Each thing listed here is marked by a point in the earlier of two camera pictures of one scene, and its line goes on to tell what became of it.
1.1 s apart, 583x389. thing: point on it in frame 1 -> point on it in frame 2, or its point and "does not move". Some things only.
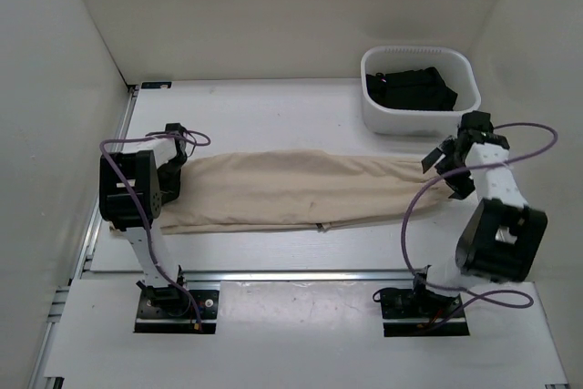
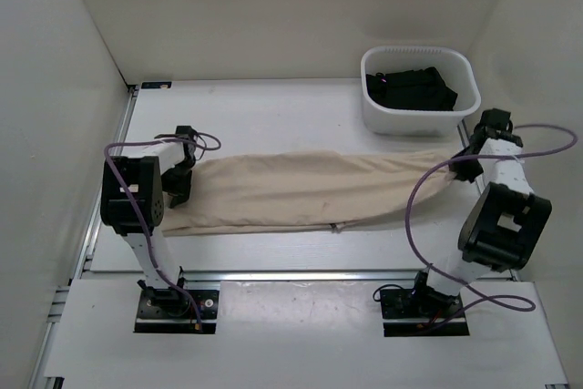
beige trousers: x=311 y=189 does not move
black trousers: x=422 y=88 does not move
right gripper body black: x=450 y=162 -> x=466 y=169
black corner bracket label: x=148 y=85 does not move
